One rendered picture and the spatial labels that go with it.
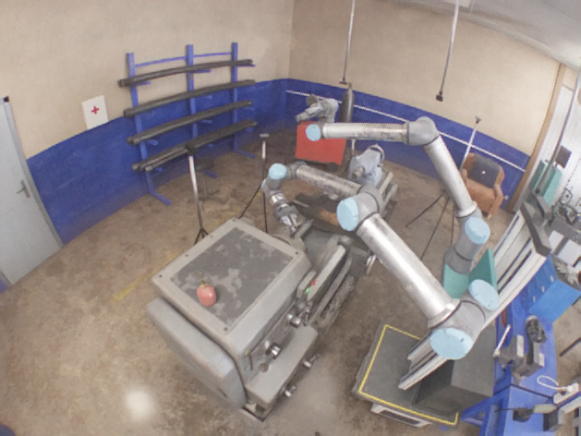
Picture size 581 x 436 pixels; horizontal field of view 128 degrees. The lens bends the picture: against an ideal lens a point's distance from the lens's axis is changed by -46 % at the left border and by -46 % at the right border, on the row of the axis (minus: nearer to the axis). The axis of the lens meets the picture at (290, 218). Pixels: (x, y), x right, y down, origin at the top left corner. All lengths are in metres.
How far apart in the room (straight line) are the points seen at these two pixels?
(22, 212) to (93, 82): 1.83
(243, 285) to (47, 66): 3.26
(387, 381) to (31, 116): 4.32
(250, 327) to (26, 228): 3.37
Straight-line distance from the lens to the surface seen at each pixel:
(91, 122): 3.61
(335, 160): 4.75
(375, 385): 2.04
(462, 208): 1.54
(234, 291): 1.02
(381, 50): 5.70
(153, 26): 4.09
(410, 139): 1.27
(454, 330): 0.92
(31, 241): 3.96
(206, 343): 0.98
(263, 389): 1.39
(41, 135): 3.61
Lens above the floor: 2.16
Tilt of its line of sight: 38 degrees down
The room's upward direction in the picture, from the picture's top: 5 degrees clockwise
